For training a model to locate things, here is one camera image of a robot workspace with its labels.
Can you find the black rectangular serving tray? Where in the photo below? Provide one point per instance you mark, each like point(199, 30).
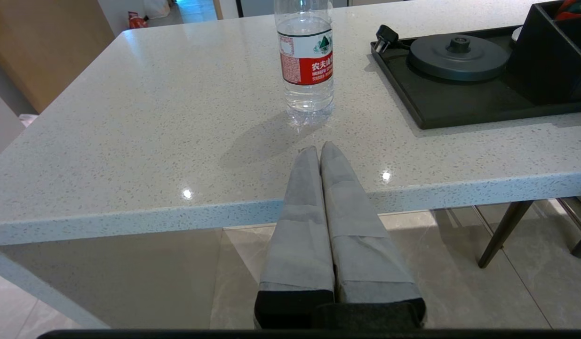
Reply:
point(450, 103)

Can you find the red bag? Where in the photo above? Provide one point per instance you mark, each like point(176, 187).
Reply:
point(136, 21)

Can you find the dark table leg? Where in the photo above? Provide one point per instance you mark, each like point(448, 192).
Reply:
point(504, 235)

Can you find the silver refrigerator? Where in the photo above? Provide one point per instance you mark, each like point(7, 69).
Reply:
point(257, 7)

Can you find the black round kettle base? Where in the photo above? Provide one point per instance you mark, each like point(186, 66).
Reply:
point(459, 61)

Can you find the black compartment organizer box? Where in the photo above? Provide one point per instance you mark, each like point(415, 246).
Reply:
point(539, 61)

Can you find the dark green red sachet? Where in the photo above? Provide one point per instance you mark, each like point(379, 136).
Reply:
point(572, 9)

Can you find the white plastic bag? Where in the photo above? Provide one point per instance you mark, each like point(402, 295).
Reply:
point(156, 8)

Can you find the black power plug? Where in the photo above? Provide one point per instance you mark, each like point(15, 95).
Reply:
point(385, 36)

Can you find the wooden door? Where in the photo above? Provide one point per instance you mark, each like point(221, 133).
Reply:
point(45, 47)

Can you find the clear water bottle green logo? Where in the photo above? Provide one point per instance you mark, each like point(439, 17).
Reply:
point(304, 61)

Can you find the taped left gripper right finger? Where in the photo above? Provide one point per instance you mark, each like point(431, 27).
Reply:
point(365, 254)

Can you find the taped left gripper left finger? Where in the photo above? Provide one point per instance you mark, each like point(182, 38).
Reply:
point(299, 245)

